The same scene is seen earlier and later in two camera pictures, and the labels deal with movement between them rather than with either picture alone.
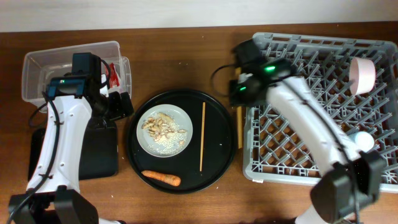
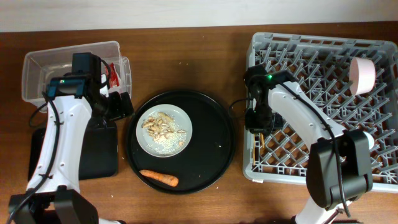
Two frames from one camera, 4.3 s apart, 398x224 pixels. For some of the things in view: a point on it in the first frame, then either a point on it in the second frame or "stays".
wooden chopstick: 203,131 -> 254,149
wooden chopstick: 240,127 -> 262,135
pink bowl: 362,76 stays
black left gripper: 119,111 stays
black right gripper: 235,99 -> 254,126
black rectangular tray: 99,154 stays
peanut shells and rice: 168,137 stays
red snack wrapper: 114,79 stays
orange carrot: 170,180 stays
